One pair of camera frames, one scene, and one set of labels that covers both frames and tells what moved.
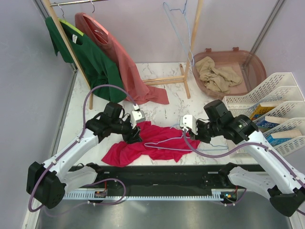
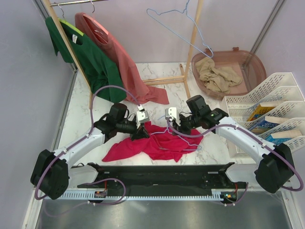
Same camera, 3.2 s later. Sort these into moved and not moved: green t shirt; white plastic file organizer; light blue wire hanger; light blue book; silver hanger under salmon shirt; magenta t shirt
Moved: light blue wire hanger; magenta t shirt
Not moved: white plastic file organizer; silver hanger under salmon shirt; light blue book; green t shirt
